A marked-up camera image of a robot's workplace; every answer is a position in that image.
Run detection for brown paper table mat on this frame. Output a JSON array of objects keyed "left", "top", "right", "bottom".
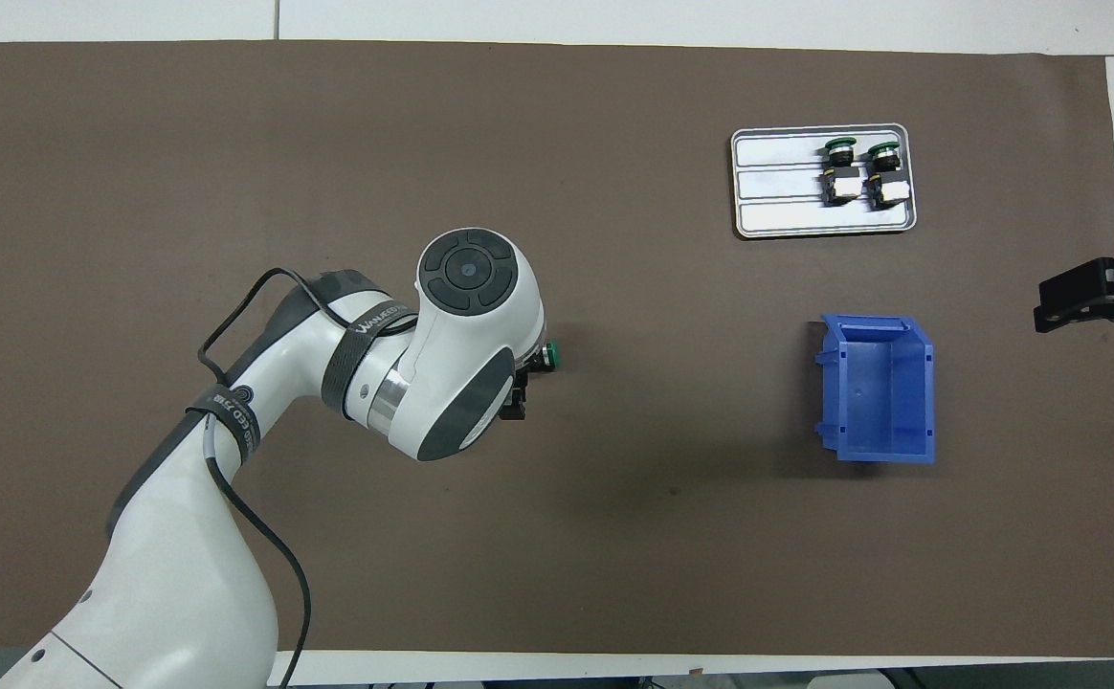
[{"left": 0, "top": 40, "right": 1114, "bottom": 659}]

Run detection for blue plastic storage bin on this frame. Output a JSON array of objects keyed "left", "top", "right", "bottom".
[{"left": 813, "top": 314, "right": 937, "bottom": 465}]

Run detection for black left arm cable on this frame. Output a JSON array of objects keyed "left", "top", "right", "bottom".
[{"left": 197, "top": 267, "right": 424, "bottom": 689}]

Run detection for silver metal tray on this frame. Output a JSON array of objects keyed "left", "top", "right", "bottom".
[{"left": 730, "top": 123, "right": 918, "bottom": 239}]

